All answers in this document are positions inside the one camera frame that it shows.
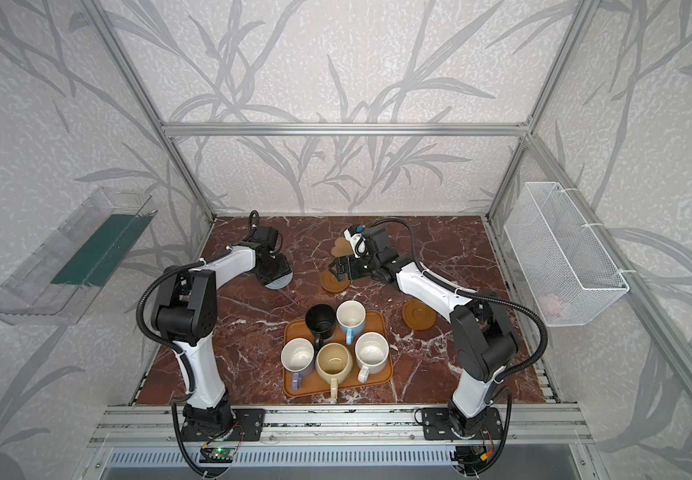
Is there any small round wooden coaster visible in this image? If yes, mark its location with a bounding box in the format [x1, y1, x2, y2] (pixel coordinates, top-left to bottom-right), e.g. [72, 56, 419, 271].
[320, 270, 351, 294]

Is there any white wire mesh basket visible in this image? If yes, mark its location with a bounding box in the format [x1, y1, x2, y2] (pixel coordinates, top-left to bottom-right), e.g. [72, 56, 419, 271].
[504, 182, 629, 327]

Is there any white speckled mug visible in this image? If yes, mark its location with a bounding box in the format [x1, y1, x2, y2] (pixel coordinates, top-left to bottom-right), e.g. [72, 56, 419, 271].
[354, 332, 390, 383]

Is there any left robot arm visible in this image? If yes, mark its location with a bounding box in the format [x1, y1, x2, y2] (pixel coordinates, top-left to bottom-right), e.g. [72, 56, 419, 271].
[135, 222, 293, 433]

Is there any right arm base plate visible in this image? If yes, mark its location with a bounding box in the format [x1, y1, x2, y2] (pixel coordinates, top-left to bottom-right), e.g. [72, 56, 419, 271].
[419, 407, 505, 441]

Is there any aluminium front rail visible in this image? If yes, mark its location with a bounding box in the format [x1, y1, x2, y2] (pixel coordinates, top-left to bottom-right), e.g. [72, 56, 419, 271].
[88, 404, 593, 448]

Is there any purple mug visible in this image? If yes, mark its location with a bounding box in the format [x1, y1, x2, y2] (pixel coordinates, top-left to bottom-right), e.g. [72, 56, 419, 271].
[280, 338, 316, 391]

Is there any black mug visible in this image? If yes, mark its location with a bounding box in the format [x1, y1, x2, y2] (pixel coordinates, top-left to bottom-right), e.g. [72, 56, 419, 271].
[305, 304, 337, 353]

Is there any clear plastic wall bin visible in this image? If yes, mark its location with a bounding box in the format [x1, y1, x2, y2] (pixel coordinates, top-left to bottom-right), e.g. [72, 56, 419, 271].
[0, 187, 158, 326]

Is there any orange plastic tray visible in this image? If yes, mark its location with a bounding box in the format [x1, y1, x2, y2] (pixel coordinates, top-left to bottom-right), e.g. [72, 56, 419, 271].
[283, 310, 394, 399]

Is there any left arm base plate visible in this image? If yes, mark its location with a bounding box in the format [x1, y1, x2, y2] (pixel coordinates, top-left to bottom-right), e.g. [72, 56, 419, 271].
[180, 405, 266, 442]

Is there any light blue mug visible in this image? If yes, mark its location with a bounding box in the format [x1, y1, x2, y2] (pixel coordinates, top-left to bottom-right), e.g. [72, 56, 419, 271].
[336, 300, 366, 345]

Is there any green lit circuit board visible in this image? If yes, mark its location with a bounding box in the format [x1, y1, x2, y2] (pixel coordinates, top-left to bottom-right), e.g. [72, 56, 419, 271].
[199, 444, 239, 464]

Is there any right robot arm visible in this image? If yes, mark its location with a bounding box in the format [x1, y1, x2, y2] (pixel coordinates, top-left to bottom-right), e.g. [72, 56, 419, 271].
[328, 217, 549, 437]

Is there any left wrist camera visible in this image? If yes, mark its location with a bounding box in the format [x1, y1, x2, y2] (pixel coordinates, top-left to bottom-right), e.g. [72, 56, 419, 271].
[251, 226, 279, 252]

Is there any right wired circuit board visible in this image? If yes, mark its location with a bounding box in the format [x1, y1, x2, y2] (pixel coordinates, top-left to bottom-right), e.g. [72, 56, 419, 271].
[451, 446, 495, 476]

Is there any cork flower coaster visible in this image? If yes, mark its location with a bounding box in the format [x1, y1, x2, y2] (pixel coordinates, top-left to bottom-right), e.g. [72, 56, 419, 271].
[331, 237, 353, 258]

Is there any pink object in basket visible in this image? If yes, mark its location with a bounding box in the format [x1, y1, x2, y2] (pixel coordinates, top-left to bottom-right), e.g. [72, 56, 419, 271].
[538, 294, 569, 317]

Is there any large round wooden coaster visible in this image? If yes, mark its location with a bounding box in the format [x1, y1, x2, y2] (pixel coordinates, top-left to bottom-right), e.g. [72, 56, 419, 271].
[402, 299, 437, 331]

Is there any grey round coaster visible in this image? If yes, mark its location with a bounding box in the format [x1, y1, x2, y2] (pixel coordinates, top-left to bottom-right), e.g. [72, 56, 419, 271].
[265, 271, 293, 290]

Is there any beige glazed mug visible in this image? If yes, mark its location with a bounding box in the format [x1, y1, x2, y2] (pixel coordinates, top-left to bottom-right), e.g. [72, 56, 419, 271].
[315, 343, 354, 402]

